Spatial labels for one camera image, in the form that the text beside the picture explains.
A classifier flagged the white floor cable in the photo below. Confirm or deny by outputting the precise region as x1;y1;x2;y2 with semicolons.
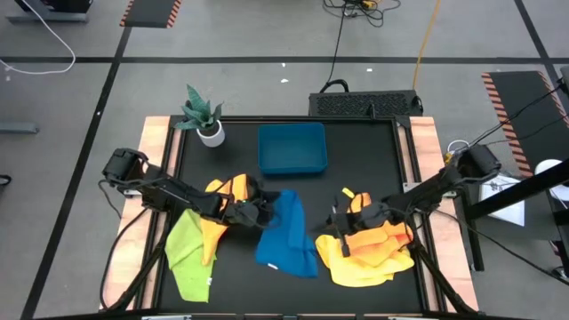
0;0;76;76

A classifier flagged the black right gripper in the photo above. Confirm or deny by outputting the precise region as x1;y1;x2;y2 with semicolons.
331;202;395;259

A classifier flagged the blue microfiber towel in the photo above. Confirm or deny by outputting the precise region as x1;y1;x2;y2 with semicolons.
254;189;320;280

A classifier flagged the light wooden side panel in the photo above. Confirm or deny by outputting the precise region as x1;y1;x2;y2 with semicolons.
408;116;480;312
100;116;172;312

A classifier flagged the grey floor bar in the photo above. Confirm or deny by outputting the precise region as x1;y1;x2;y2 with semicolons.
0;122;40;135

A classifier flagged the white paper sheet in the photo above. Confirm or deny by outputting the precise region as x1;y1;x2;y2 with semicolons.
477;174;526;228

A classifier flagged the blue plastic bin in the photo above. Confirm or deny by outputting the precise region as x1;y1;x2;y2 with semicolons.
257;123;329;176

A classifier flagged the white coiled cable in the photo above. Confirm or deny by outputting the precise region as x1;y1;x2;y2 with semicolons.
446;139;473;156

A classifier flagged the yellow cable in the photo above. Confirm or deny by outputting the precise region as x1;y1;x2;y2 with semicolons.
412;0;442;90

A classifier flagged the yellow microfiber towel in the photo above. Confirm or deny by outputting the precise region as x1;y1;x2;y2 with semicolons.
315;230;416;289

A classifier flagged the potted artificial green plant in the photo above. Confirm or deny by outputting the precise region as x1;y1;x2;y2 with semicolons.
174;84;227;148

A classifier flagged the grey stand base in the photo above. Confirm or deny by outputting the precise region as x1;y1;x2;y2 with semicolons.
6;0;94;24

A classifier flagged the white round object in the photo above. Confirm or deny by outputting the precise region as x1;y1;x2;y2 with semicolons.
534;158;565;177

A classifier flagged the green microfiber towel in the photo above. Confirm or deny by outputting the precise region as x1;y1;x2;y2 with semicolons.
164;208;220;304

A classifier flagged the black power cable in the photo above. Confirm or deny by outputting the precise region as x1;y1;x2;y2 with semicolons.
325;4;351;94

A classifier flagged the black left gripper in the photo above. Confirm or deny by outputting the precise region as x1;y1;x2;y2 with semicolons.
220;189;282;228

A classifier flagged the black computer case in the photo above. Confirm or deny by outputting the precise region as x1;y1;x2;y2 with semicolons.
309;89;424;119

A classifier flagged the hazard-striped black mat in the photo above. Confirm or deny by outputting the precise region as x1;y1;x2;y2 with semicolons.
118;0;183;29
481;70;569;179

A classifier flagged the orange microfiber towel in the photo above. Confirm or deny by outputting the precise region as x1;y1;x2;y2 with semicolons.
344;191;413;268
199;173;251;267

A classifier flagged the black cable bundle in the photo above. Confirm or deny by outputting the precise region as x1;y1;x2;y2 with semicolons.
323;0;401;28

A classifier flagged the black stand beam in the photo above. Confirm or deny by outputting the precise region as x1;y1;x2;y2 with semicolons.
466;159;569;221

